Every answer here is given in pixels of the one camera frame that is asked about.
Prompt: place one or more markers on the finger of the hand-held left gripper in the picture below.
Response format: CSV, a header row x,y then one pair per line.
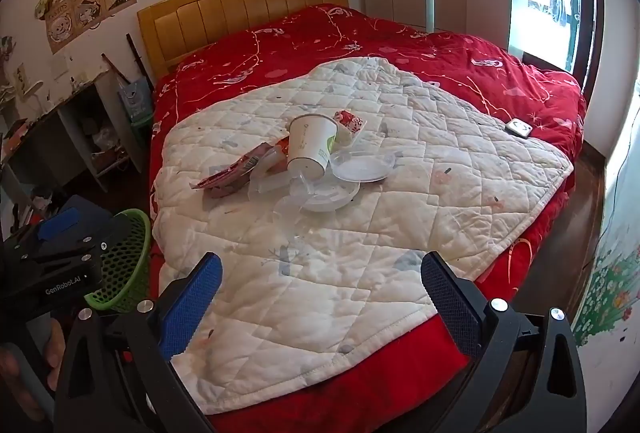
x,y
92,209
60,223

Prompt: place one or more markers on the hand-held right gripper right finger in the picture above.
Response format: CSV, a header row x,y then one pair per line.
x,y
452,308

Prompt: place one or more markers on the cartoon faces wall poster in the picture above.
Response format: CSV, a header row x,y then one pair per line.
x,y
90,5

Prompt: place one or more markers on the wooden bed headboard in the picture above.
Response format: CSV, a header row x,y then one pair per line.
x,y
225,8

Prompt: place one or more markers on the red patterned blanket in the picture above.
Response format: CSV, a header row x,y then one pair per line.
x,y
400,43

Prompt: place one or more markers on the small white square device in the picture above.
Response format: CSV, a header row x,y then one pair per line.
x,y
518,128

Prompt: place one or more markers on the white desk lamp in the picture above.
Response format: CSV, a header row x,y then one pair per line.
x,y
27,93

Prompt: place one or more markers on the dark stick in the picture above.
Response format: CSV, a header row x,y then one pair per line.
x,y
140,63

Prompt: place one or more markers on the bedside shelf unit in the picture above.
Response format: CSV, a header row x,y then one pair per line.
x,y
60,113

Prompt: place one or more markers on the floral wall sticker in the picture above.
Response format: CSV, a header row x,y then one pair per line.
x,y
610,293

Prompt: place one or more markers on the clear plastic tray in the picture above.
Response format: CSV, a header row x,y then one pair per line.
x,y
267,185

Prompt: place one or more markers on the white quilted blanket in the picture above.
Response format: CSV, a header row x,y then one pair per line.
x,y
350,263

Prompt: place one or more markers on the blue paper bag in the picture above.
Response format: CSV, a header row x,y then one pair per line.
x,y
134,97

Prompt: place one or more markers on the red white wrapper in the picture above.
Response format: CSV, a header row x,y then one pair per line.
x,y
350,120

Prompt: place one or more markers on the white paper cup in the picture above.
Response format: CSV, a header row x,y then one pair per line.
x,y
310,143

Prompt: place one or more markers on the brown stick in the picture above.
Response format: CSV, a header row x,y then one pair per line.
x,y
115,68

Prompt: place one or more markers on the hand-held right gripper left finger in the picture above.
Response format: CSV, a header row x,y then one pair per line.
x,y
192,308

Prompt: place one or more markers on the red snack packet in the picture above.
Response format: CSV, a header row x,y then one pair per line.
x,y
232,170

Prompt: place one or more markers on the person's left hand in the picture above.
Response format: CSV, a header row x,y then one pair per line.
x,y
54,343

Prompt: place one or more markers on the green plastic stool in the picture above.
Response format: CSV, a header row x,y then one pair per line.
x,y
141,125

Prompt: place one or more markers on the green mesh basket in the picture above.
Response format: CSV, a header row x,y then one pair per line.
x,y
127,258

